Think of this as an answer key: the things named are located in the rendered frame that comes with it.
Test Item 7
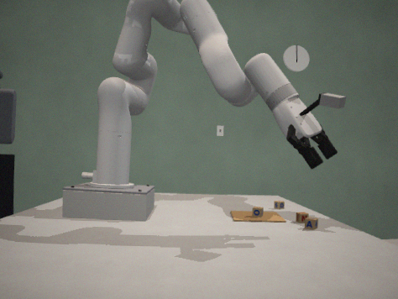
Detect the tan mat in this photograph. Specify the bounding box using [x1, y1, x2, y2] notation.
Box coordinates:
[231, 211, 286, 223]

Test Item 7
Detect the wooden letter block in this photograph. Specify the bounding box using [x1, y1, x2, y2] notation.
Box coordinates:
[252, 207, 264, 218]
[274, 201, 285, 209]
[296, 212, 309, 223]
[305, 217, 318, 230]

